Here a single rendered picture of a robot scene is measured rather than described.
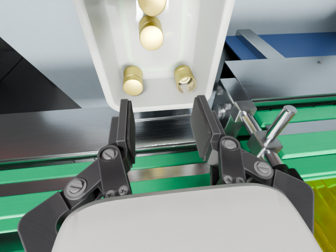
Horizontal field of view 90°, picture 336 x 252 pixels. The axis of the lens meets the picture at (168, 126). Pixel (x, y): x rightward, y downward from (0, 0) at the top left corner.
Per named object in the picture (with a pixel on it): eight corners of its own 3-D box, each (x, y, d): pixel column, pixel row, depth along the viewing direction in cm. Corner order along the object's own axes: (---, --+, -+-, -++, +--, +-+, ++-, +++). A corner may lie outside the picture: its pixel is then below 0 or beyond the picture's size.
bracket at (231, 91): (206, 117, 36) (216, 143, 32) (215, 78, 29) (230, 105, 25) (222, 115, 37) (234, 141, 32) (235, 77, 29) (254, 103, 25)
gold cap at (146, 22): (137, 14, 25) (137, 24, 22) (161, 14, 25) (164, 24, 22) (139, 40, 27) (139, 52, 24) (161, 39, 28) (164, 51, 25)
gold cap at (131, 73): (143, 82, 33) (144, 96, 30) (125, 82, 33) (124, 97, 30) (142, 65, 30) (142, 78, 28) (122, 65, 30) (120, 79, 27)
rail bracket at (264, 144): (214, 148, 33) (240, 219, 25) (244, 70, 20) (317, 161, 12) (229, 147, 33) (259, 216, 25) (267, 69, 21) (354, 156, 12)
